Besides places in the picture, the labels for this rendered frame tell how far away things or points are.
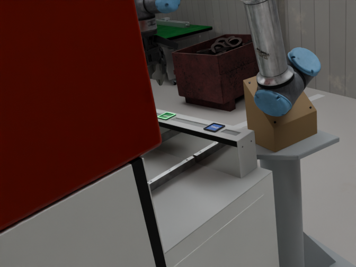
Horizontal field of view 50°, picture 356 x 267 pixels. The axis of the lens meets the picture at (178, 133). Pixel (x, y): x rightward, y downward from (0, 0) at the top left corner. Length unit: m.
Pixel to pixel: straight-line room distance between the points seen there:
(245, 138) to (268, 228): 0.35
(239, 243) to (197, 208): 0.20
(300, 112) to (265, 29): 0.49
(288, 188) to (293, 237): 0.25
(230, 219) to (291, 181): 0.44
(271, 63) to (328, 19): 3.17
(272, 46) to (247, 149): 0.36
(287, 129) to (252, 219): 0.37
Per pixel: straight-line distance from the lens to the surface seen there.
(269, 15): 1.11
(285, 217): 1.67
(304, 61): 1.32
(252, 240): 1.36
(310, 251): 2.00
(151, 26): 1.42
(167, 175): 1.35
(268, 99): 1.22
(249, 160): 1.32
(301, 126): 1.51
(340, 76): 4.35
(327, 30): 4.35
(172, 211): 1.20
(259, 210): 1.33
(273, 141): 1.44
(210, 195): 1.24
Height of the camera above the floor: 1.49
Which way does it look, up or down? 23 degrees down
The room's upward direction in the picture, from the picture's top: 10 degrees counter-clockwise
